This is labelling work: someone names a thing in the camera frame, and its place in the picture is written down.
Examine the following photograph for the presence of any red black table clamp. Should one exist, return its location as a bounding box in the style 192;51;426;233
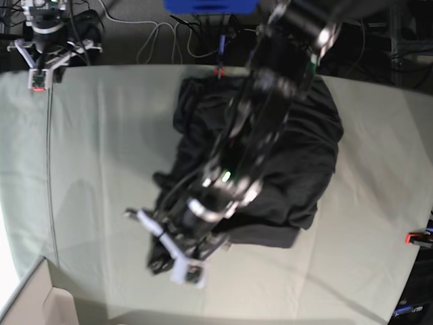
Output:
214;67;225;80

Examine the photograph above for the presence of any cardboard box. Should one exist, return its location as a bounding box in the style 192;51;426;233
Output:
1;257;79;325

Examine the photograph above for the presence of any black t-shirt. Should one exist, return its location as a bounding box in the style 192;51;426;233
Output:
153;77;344;248

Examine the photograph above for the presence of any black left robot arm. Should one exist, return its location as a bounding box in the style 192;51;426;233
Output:
125;1;341;287

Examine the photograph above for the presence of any red black side clamp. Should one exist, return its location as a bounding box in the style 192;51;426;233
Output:
405;219;432;249

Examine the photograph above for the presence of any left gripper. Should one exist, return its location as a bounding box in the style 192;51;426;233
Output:
124;208;228;288

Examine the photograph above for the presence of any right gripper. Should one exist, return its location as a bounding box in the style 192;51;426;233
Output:
7;34;102;91

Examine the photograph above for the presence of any green table cloth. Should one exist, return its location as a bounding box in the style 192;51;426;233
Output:
1;65;432;324

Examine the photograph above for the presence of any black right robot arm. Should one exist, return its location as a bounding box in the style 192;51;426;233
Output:
6;1;104;91

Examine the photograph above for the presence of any blue plastic bin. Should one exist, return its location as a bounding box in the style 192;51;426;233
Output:
163;0;259;14

